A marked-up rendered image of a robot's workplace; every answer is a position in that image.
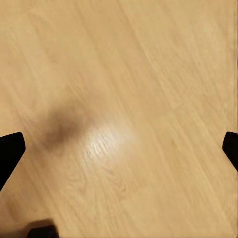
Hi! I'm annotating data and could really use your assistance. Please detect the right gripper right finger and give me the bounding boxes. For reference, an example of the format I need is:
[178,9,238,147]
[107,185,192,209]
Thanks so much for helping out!
[222,131,238,172]

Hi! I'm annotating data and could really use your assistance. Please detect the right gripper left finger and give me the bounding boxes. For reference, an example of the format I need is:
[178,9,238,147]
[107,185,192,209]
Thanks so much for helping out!
[0,132,26,191]

